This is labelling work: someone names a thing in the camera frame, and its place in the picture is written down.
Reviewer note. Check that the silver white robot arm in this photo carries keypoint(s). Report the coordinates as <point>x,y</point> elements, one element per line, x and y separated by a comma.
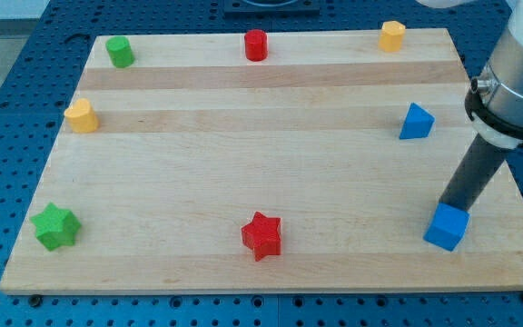
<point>494,103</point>

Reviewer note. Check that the wooden board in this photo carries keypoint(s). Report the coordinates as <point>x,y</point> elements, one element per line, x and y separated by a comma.
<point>194,139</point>

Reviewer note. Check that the red star block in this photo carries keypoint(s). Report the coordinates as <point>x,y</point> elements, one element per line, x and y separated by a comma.
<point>262,235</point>

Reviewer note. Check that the green star block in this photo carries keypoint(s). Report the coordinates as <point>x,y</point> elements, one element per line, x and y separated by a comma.
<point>55,227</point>

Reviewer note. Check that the red cylinder block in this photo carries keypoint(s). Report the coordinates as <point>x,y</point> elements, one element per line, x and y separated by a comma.
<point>256,45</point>

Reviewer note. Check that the blue triangle block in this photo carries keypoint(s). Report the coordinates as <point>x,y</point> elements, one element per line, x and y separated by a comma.
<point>417,123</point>

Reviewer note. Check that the yellow hexagon block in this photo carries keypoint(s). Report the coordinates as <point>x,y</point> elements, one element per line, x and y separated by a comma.
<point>391,36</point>

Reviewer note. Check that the green cylinder block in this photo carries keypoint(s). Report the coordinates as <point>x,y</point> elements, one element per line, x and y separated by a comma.
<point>120,51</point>

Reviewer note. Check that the yellow heart block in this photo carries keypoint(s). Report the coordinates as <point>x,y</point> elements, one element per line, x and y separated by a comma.
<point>81,117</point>

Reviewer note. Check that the blue cube block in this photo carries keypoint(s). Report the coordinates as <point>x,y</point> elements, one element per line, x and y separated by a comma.
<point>447,227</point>

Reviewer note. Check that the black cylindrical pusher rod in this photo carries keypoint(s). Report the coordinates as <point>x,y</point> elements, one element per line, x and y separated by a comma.
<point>479,164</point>

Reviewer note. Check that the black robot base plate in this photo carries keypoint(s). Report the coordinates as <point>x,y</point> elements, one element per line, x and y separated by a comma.
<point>271,7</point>

